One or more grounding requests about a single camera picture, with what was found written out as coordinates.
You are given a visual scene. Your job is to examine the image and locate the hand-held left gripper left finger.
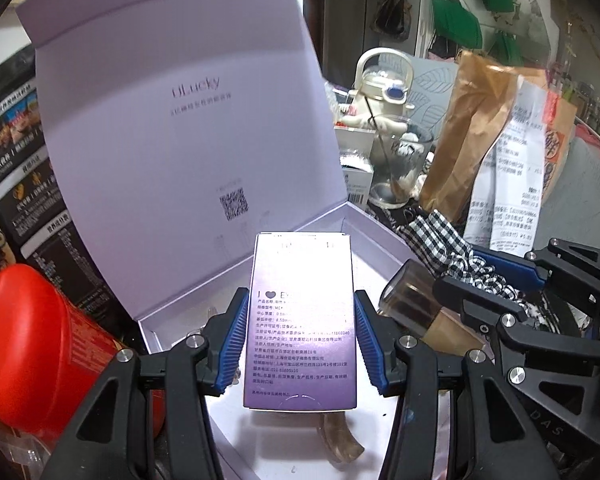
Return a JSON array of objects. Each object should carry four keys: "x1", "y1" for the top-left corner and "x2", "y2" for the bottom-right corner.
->
[{"x1": 40, "y1": 287, "x2": 251, "y2": 480}]

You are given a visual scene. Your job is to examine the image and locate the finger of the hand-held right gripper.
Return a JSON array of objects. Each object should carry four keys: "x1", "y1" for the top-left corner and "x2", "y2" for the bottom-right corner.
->
[
  {"x1": 432, "y1": 274, "x2": 600, "y2": 362},
  {"x1": 472, "y1": 239, "x2": 600, "y2": 307}
]

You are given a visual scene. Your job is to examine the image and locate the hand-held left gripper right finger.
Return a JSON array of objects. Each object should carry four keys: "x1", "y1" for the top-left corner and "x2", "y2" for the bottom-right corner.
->
[{"x1": 352, "y1": 290, "x2": 556, "y2": 480}]

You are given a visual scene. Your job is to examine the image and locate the brown glass bottle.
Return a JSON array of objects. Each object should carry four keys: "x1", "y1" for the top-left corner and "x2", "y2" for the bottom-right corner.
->
[{"x1": 378, "y1": 259, "x2": 487, "y2": 361}]

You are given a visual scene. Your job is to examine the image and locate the black white gingham scrunchie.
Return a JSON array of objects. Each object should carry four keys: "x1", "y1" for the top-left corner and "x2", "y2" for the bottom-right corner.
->
[{"x1": 397, "y1": 210, "x2": 571, "y2": 332}]

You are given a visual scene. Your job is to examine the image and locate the purple rectangular carton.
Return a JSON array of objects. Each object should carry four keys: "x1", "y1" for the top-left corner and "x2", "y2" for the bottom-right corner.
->
[{"x1": 243, "y1": 231, "x2": 359, "y2": 411}]

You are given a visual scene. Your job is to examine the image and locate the large pearly hair claw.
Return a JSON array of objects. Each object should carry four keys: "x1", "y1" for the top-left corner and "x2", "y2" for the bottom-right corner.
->
[{"x1": 314, "y1": 410, "x2": 367, "y2": 464}]

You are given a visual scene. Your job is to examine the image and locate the white hinged gift box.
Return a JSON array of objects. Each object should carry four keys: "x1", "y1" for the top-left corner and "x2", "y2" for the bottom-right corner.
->
[{"x1": 15, "y1": 0, "x2": 461, "y2": 480}]

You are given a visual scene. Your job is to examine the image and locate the short white receipt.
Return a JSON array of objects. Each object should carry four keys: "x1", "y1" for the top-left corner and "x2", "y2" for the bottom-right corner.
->
[{"x1": 462, "y1": 125, "x2": 512, "y2": 244}]

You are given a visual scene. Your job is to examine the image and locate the long white receipt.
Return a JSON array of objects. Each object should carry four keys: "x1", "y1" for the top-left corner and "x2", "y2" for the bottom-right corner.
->
[{"x1": 490, "y1": 82, "x2": 549, "y2": 252}]

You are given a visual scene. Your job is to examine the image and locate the clear glass cup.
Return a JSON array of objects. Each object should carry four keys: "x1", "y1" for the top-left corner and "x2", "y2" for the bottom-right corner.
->
[{"x1": 367, "y1": 116, "x2": 434, "y2": 210}]

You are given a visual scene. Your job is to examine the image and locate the brown paper bag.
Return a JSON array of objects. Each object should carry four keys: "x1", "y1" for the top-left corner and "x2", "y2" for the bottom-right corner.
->
[{"x1": 419, "y1": 50, "x2": 579, "y2": 224}]

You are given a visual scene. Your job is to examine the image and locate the white green medicine box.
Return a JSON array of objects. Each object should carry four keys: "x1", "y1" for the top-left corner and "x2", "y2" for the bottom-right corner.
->
[{"x1": 341, "y1": 155, "x2": 376, "y2": 207}]

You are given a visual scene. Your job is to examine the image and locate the metal spoon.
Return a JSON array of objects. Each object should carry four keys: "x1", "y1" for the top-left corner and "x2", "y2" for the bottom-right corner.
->
[{"x1": 367, "y1": 110, "x2": 406, "y2": 202}]

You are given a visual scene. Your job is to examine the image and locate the red canister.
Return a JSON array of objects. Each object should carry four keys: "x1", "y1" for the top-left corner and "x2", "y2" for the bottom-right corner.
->
[{"x1": 0, "y1": 262, "x2": 141, "y2": 437}]

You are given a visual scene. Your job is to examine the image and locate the grey leaf pattern panel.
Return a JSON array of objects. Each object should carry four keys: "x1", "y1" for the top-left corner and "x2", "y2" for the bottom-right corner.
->
[{"x1": 405, "y1": 55, "x2": 463, "y2": 147}]

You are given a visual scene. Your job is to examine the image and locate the white cartoon water jug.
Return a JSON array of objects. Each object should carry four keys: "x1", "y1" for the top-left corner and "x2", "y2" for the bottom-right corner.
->
[{"x1": 342, "y1": 47, "x2": 421, "y2": 132}]

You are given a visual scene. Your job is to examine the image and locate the black printed food bag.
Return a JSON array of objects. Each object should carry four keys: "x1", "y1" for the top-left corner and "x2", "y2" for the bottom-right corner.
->
[{"x1": 0, "y1": 42, "x2": 127, "y2": 352}]

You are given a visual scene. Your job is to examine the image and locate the black hanging bag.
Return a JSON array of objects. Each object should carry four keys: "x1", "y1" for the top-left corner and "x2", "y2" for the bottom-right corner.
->
[{"x1": 375, "y1": 0, "x2": 412, "y2": 39}]

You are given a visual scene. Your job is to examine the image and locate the brown door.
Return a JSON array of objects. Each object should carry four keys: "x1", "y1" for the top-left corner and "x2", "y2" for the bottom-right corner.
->
[{"x1": 302, "y1": 0, "x2": 386, "y2": 92}]

